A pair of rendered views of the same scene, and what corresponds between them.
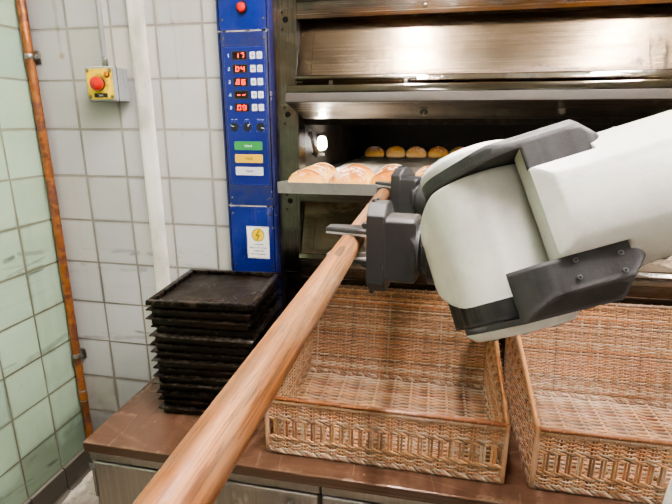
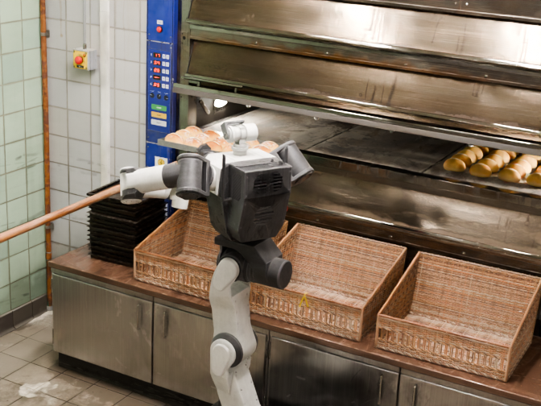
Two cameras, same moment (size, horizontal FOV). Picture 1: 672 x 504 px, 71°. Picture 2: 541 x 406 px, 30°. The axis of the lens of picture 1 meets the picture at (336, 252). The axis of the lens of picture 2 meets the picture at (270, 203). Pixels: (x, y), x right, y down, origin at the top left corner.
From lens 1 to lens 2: 3.57 m
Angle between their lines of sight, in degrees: 16
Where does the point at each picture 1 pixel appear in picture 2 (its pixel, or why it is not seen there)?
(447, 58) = (266, 75)
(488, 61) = (287, 80)
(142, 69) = (105, 52)
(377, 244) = not seen: hidden behind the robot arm
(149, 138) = (105, 93)
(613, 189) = (131, 180)
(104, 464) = (57, 275)
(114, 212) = (80, 134)
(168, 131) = (117, 89)
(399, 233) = not seen: hidden behind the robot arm
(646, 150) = (138, 174)
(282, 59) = (181, 59)
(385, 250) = not seen: hidden behind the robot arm
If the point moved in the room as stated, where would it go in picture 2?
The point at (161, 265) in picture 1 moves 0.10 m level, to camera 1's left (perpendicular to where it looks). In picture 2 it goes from (105, 173) to (87, 171)
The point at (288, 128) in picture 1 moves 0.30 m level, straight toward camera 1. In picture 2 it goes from (183, 100) to (163, 113)
